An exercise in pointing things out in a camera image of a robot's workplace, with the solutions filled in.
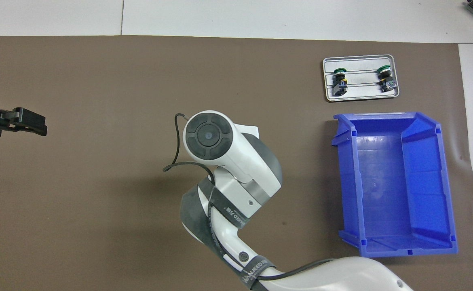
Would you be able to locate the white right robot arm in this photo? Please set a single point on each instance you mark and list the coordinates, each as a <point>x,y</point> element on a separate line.
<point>236,161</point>

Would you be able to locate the brown table mat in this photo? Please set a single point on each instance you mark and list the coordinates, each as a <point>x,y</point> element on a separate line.
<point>99,202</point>

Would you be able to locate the grey metal tray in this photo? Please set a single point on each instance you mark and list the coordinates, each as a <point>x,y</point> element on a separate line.
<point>362,91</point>

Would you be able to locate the blue plastic storage bin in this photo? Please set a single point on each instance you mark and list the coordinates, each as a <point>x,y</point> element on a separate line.
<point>394,194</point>

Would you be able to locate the green push button switch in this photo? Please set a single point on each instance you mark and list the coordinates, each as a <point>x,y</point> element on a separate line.
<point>386,74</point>
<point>340,76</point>

